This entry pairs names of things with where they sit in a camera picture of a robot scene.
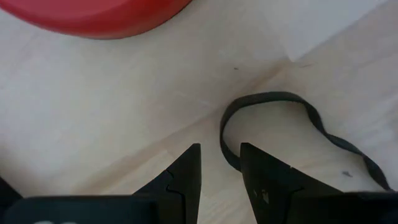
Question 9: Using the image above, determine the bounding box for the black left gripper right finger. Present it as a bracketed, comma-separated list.
[239, 142, 398, 224]

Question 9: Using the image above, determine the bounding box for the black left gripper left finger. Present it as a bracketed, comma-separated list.
[132, 142, 203, 224]

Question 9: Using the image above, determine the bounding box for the wide black rubber band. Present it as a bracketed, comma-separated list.
[219, 91, 393, 192]

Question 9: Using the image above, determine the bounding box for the red desk lamp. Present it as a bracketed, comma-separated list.
[0, 0, 194, 40]

